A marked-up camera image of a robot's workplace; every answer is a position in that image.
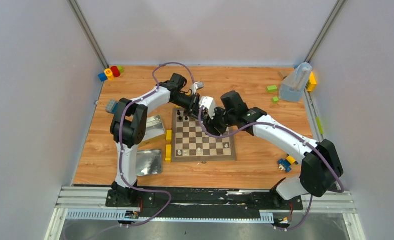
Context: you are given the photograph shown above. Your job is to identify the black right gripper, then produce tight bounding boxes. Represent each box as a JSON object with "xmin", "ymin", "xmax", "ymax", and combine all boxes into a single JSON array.
[{"xmin": 203, "ymin": 105, "xmax": 236, "ymax": 138}]

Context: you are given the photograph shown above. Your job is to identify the wooden chess board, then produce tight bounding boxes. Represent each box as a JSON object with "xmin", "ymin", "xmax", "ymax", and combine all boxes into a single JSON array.
[{"xmin": 171, "ymin": 107, "xmax": 237, "ymax": 163}]

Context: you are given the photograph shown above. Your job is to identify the small yellow rectangular block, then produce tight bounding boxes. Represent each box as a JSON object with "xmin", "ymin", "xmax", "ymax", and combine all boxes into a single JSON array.
[{"xmin": 165, "ymin": 130, "xmax": 173, "ymax": 143}]

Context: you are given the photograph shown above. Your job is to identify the yellow arch block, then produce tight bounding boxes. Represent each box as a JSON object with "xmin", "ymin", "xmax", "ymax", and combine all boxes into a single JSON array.
[{"xmin": 165, "ymin": 144, "xmax": 172, "ymax": 163}]

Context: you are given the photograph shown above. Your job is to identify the gold tin with white pieces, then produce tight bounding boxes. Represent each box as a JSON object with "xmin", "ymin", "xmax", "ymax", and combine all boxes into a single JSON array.
[{"xmin": 139, "ymin": 115, "xmax": 166, "ymax": 147}]

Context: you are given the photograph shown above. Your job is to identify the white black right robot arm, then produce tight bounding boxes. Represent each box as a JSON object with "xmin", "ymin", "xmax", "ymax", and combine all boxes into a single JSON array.
[{"xmin": 198, "ymin": 90, "xmax": 344, "ymax": 209}]

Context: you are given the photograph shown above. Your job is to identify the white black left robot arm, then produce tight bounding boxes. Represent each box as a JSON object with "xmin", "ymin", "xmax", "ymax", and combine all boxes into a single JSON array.
[{"xmin": 110, "ymin": 73, "xmax": 204, "ymax": 207}]

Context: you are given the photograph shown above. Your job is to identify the black chess pieces row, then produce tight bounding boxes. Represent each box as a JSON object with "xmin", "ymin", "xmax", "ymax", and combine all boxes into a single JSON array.
[{"xmin": 176, "ymin": 109, "xmax": 189, "ymax": 123}]

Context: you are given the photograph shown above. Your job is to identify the green rectangular block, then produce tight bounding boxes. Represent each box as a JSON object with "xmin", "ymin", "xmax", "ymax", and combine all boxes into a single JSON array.
[{"xmin": 266, "ymin": 85, "xmax": 278, "ymax": 93}]

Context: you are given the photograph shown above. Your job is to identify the small green block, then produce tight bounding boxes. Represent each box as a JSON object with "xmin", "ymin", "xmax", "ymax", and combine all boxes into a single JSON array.
[{"xmin": 271, "ymin": 96, "xmax": 280, "ymax": 104}]

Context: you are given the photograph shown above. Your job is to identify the silver tin lid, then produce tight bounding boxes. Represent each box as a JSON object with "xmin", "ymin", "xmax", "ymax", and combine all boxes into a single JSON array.
[{"xmin": 135, "ymin": 149, "xmax": 163, "ymax": 177}]

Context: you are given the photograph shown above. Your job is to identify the clear blue plastic container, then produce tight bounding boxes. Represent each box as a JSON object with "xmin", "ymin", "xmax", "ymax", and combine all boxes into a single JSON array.
[{"xmin": 279, "ymin": 62, "xmax": 313, "ymax": 103}]

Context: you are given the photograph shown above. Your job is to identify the yellow blue toy car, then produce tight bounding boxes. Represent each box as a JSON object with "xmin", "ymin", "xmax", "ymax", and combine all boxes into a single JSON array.
[{"xmin": 277, "ymin": 155, "xmax": 298, "ymax": 173}]

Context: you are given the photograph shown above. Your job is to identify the blue lego brick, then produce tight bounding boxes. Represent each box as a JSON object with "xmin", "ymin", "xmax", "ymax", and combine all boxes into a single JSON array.
[{"xmin": 110, "ymin": 102, "xmax": 118, "ymax": 115}]

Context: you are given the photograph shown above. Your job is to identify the gray lego brick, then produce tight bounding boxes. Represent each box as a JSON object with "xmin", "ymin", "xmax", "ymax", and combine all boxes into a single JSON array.
[{"xmin": 105, "ymin": 99, "xmax": 117, "ymax": 114}]

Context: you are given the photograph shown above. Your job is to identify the green block at corner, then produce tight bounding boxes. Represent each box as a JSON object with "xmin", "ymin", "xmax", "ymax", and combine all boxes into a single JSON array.
[{"xmin": 117, "ymin": 65, "xmax": 125, "ymax": 74}]

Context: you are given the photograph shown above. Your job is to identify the red cylinder block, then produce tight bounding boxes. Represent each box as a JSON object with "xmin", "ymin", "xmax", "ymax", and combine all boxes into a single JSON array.
[{"xmin": 110, "ymin": 66, "xmax": 121, "ymax": 78}]

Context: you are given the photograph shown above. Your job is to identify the yellow cylinder block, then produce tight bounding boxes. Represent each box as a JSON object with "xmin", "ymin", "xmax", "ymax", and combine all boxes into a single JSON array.
[{"xmin": 104, "ymin": 68, "xmax": 115, "ymax": 80}]

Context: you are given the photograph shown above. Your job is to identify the blue cube block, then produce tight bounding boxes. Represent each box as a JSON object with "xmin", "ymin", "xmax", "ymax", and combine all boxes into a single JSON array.
[{"xmin": 98, "ymin": 72, "xmax": 108, "ymax": 82}]

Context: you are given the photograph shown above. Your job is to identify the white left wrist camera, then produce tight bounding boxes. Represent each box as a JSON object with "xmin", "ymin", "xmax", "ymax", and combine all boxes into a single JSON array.
[{"xmin": 190, "ymin": 81, "xmax": 205, "ymax": 95}]

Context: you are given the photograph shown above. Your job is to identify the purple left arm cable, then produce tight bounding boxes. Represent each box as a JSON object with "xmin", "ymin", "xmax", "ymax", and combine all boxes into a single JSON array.
[{"xmin": 118, "ymin": 62, "xmax": 197, "ymax": 229}]

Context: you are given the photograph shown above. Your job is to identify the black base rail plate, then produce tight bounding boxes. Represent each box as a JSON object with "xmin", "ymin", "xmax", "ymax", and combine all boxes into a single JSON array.
[{"xmin": 105, "ymin": 186, "xmax": 304, "ymax": 220}]

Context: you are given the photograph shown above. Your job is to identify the yellow block at right wall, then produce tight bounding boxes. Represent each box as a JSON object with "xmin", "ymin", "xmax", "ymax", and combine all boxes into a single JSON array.
[{"xmin": 306, "ymin": 72, "xmax": 318, "ymax": 92}]

